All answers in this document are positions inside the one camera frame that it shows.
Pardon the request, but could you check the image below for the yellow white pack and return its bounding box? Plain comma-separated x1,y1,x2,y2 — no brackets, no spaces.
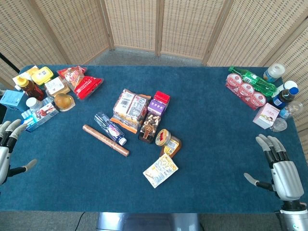
12,67,39,85

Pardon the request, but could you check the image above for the blue table cloth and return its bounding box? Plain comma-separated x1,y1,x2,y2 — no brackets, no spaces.
0,64,308,213

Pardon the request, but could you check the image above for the white capped bottle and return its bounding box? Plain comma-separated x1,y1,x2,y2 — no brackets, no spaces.
271,80,298,98

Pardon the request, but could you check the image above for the dark drink bottle blue cap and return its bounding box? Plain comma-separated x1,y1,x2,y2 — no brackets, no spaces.
272,87,299,107

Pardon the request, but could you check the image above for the white bottle blue label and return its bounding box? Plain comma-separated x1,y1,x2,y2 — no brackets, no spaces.
262,63,286,83

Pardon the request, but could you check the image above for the red white snack bag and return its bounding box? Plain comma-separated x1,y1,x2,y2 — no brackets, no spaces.
57,65,104,100

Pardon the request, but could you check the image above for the red carton box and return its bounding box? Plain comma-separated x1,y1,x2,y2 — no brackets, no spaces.
153,90,171,105

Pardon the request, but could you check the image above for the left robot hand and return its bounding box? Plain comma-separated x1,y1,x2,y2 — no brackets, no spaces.
0,118,38,185

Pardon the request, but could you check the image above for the wrapped sandwich with label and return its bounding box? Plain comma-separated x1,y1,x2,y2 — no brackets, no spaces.
44,76,71,97

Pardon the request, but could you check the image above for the red white yogurt cup pack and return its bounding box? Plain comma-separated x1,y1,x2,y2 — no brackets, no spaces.
225,73,267,111

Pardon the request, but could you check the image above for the blue white toothpaste box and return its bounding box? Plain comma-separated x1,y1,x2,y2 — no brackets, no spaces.
23,103,60,132

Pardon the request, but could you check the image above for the green plastic bottle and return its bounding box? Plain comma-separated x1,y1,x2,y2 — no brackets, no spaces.
228,65,277,97

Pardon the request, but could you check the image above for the small yellow snack bag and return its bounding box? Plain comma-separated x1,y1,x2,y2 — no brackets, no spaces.
142,153,179,189

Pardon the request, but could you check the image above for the brown tea bottle yellow cap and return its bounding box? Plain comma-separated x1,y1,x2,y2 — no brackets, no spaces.
15,78,45,101

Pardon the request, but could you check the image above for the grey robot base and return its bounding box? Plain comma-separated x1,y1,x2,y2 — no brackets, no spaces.
96,212,201,231

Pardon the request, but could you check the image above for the wrapped round bun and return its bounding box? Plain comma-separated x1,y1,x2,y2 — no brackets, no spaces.
53,93,76,112

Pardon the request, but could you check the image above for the clear glass cup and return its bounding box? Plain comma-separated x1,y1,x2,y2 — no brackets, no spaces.
269,117,288,132

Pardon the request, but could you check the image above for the yellow lidded container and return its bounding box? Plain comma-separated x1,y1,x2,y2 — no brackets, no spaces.
30,66,54,86

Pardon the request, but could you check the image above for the purple carton box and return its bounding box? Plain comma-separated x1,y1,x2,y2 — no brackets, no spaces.
147,99,167,116

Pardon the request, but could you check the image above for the honey jar with gold lid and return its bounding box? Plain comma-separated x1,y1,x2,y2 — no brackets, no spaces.
155,129,182,159

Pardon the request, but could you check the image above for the light blue box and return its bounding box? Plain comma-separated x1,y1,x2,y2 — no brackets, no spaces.
0,89,26,112

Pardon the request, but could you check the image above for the orange white biscuit pack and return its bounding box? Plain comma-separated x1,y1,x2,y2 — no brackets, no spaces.
110,89,152,134

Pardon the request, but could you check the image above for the dark chocolate snack pack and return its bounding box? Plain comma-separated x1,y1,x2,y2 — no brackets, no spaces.
138,111,162,144

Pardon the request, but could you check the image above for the white capped jar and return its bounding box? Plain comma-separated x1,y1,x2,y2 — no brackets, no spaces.
25,97,44,112

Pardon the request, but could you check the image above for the woven folding screen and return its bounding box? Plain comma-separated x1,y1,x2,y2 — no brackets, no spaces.
0,0,308,132

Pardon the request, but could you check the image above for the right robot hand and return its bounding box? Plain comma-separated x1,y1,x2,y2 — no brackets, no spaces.
244,134,305,201

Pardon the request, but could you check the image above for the clear empty plastic bottle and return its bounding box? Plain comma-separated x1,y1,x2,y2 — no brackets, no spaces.
279,101,304,120

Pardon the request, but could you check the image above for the pink white box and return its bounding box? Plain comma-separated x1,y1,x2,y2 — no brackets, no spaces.
252,103,281,130

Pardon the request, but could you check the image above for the clear water bottle purple label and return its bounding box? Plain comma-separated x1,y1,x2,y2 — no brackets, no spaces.
93,112,127,145

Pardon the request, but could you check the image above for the brown paper-wrapped roll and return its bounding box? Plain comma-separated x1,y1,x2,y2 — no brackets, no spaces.
82,124,130,157

